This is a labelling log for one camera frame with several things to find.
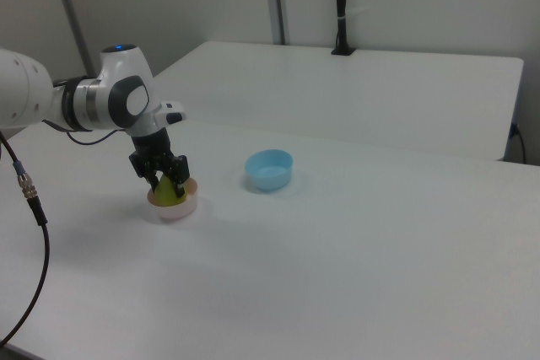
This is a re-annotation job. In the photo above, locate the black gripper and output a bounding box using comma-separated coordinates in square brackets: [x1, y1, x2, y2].
[127, 126, 191, 198]

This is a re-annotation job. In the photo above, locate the green pear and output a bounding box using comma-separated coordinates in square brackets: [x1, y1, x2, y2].
[154, 174, 188, 208]

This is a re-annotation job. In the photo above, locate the pink plastic bowl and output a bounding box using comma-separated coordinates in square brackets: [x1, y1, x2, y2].
[146, 178, 199, 222]

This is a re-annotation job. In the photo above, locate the blue plastic bowl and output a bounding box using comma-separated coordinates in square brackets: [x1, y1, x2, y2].
[244, 148, 294, 192]

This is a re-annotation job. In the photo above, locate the adjacent white table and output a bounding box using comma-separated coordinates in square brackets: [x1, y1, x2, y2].
[152, 40, 525, 162]

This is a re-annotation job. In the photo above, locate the black pole with clamp base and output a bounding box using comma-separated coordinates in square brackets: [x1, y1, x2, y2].
[330, 0, 356, 56]

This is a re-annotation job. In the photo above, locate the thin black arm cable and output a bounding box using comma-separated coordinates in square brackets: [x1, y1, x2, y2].
[41, 118, 127, 146]

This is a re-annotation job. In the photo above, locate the thick black cable metal connector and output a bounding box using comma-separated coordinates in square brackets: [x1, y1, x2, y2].
[0, 130, 51, 347]

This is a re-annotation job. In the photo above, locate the black cable at table side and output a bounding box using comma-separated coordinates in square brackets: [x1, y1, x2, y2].
[510, 122, 528, 164]

